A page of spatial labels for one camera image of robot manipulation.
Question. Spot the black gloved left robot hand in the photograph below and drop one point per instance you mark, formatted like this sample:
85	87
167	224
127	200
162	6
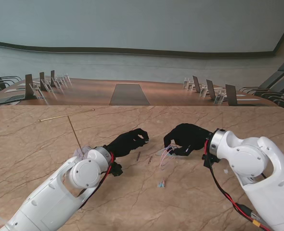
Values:
125	144

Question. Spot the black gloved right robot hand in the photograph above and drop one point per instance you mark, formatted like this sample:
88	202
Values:
192	137

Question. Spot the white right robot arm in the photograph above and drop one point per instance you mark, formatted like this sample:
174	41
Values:
252	163

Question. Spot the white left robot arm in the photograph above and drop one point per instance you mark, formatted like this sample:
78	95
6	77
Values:
55	197

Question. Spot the gold T rack marble base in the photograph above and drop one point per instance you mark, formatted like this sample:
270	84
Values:
83	152

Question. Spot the small brown strip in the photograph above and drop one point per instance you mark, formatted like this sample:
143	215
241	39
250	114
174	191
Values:
138	156
150	159

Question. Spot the clear acrylic name stand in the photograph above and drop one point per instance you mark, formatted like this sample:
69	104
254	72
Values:
203	91
67	79
47	87
190	86
37	92
219	97
57	84
185	83
63	81

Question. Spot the dark flat monitor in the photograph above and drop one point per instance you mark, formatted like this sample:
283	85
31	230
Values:
29	86
231	95
42	80
210	89
52	78
196	84

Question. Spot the brown conference table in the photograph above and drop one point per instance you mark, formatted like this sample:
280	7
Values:
89	93

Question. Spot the white paper sheet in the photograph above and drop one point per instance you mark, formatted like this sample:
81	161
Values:
249	99
14	90

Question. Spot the dark grey laptop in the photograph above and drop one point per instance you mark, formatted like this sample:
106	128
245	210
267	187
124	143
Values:
7	98

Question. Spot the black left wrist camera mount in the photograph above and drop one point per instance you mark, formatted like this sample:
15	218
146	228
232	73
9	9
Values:
115	169

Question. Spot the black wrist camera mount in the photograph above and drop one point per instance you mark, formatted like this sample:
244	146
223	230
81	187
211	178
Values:
115	169
210	160

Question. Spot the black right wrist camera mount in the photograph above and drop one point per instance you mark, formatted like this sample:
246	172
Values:
210	160

